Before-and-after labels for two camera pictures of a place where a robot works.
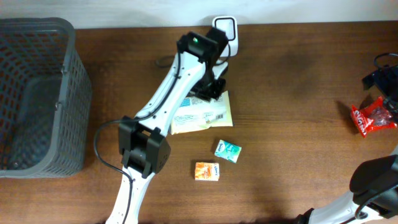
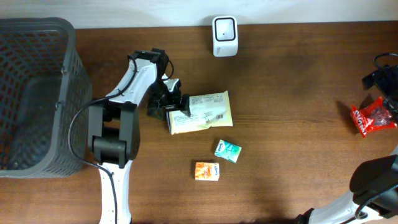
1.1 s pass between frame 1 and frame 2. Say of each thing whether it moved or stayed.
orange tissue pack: stayed
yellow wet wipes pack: stayed
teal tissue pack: stayed
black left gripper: moved
